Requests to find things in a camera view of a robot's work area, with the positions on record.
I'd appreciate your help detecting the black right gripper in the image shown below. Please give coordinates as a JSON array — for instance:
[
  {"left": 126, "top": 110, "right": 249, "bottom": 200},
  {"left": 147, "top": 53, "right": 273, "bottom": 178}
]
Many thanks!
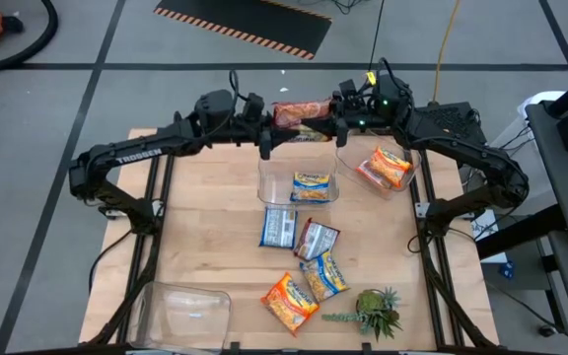
[{"left": 323, "top": 93, "right": 382, "bottom": 148}]

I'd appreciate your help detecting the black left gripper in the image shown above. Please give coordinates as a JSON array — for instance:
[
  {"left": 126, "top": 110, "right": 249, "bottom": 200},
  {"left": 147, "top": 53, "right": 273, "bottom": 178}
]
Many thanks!
[{"left": 237, "top": 113, "right": 293, "bottom": 161}]

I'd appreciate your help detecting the red Maruchan ramen packet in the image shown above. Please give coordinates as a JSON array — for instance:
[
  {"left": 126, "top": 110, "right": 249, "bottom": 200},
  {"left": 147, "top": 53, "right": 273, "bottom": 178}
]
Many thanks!
[
  {"left": 272, "top": 99, "right": 335, "bottom": 144},
  {"left": 292, "top": 218, "right": 341, "bottom": 261}
]

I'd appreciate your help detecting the orange Maruchan ramen packet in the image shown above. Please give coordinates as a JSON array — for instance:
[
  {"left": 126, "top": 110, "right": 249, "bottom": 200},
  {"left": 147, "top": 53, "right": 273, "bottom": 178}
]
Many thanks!
[
  {"left": 355, "top": 160, "right": 389, "bottom": 191},
  {"left": 366, "top": 145, "right": 413, "bottom": 190},
  {"left": 259, "top": 271, "right": 320, "bottom": 338}
]

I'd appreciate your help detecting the blue Maruchan ramen packet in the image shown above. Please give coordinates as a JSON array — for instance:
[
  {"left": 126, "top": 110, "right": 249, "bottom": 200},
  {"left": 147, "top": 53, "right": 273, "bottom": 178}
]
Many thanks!
[
  {"left": 258, "top": 206, "right": 299, "bottom": 249},
  {"left": 290, "top": 171, "right": 331, "bottom": 205},
  {"left": 299, "top": 251, "right": 352, "bottom": 304}
]

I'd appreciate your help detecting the clear plastic bin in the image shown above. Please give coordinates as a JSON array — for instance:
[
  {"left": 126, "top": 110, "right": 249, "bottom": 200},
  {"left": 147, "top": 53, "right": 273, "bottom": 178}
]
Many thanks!
[
  {"left": 126, "top": 280, "right": 234, "bottom": 354},
  {"left": 256, "top": 154, "right": 340, "bottom": 207},
  {"left": 335, "top": 132, "right": 422, "bottom": 201}
]

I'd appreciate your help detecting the black hazard-striped floor mat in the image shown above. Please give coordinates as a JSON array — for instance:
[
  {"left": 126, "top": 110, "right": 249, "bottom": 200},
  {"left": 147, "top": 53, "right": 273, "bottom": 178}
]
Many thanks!
[{"left": 153, "top": 0, "right": 333, "bottom": 61}]

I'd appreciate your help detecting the artificial succulent in black pot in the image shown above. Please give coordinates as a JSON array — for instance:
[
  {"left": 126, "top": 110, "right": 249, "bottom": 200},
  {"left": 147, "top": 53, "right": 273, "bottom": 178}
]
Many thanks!
[{"left": 320, "top": 287, "right": 404, "bottom": 343}]

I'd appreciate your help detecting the white paper sheet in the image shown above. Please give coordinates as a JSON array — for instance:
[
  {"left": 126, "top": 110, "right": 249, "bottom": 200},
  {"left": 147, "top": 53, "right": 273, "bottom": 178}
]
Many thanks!
[{"left": 470, "top": 209, "right": 511, "bottom": 265}]

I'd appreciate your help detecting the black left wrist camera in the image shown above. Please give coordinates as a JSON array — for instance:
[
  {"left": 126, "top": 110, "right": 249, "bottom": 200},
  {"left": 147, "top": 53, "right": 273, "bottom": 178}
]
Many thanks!
[{"left": 242, "top": 92, "right": 266, "bottom": 119}]

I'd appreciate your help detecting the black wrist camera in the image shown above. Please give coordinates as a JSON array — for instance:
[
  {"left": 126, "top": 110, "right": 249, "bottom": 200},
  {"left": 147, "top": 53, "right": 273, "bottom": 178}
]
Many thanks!
[
  {"left": 242, "top": 92, "right": 266, "bottom": 119},
  {"left": 337, "top": 78, "right": 359, "bottom": 103}
]

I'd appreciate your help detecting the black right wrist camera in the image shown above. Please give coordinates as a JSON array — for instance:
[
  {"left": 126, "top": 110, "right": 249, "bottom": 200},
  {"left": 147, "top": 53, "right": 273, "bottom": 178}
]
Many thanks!
[{"left": 337, "top": 78, "right": 359, "bottom": 103}]

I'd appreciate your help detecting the black hanging cable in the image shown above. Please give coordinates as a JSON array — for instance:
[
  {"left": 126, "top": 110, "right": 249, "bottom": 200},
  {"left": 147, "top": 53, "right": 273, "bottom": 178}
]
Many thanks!
[{"left": 366, "top": 0, "right": 387, "bottom": 75}]

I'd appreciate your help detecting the yellow hanging cable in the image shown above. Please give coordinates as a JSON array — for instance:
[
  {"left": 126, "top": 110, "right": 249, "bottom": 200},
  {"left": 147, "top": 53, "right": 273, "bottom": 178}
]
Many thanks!
[{"left": 431, "top": 0, "right": 462, "bottom": 105}]

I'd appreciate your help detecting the black aluminium rig frame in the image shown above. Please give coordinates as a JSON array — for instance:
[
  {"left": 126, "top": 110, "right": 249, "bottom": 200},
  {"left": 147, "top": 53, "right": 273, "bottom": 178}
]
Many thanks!
[{"left": 84, "top": 125, "right": 501, "bottom": 355}]

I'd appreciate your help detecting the black floor cable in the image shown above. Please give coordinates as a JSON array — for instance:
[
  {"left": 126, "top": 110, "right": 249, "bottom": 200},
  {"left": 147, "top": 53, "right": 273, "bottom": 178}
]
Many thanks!
[
  {"left": 483, "top": 280, "right": 568, "bottom": 352},
  {"left": 88, "top": 229, "right": 135, "bottom": 297}
]

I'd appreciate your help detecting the black vacuum hose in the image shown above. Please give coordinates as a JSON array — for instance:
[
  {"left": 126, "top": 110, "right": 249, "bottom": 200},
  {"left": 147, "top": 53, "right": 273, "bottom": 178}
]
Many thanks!
[{"left": 0, "top": 0, "right": 60, "bottom": 75}]

